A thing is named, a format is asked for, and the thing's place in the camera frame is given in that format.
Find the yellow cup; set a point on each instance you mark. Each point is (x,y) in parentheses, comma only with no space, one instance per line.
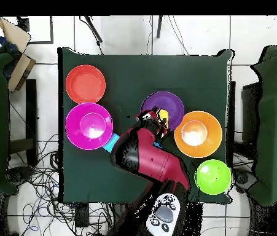
(164,115)

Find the purple bowl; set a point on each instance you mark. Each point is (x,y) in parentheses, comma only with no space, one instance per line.
(172,103)

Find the blue cup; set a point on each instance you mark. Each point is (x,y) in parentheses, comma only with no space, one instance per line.
(111,143)

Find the green bowl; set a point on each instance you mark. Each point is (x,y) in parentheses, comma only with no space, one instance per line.
(214,177)

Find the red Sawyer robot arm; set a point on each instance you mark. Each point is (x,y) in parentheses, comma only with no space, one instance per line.
(153,159)

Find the dark green table cloth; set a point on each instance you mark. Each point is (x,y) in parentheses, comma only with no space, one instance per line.
(140,71)

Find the large orange bowl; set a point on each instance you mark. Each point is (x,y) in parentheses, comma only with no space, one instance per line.
(212,135)

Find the orange-red shallow bowl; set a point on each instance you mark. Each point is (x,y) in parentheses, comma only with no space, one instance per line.
(85,84)

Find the large magenta bowl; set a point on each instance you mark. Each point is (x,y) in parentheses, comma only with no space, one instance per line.
(79,132)

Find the black tripod leg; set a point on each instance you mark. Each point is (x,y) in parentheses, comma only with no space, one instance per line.
(159,27)
(94,29)

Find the black box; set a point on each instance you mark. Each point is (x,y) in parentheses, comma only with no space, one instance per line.
(251,110)

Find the black stand base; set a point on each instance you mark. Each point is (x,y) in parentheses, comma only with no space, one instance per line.
(245,179)
(19,174)

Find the cardboard box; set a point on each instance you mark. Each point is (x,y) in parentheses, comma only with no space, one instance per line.
(20,71)

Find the black bench frame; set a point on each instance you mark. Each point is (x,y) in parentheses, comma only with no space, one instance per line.
(31,110)

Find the black square floor frame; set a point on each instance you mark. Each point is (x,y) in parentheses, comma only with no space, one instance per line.
(51,29)

